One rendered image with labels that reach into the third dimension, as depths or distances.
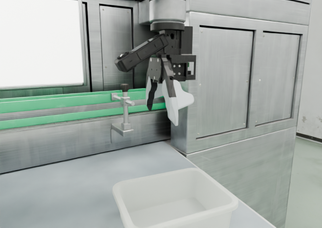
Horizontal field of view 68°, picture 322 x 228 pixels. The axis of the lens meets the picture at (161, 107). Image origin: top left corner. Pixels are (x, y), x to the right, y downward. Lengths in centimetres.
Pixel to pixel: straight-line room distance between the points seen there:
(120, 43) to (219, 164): 67
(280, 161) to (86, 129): 95
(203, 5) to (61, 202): 71
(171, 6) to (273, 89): 81
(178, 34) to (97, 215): 43
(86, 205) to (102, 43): 68
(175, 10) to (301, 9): 89
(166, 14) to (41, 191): 54
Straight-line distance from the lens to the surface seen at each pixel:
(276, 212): 152
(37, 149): 86
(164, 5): 50
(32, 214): 66
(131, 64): 48
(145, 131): 96
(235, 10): 98
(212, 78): 91
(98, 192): 68
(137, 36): 114
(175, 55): 50
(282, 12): 120
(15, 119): 85
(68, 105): 86
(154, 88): 55
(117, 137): 91
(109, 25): 110
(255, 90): 108
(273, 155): 130
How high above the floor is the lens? 110
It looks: 12 degrees down
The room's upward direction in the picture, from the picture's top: straight up
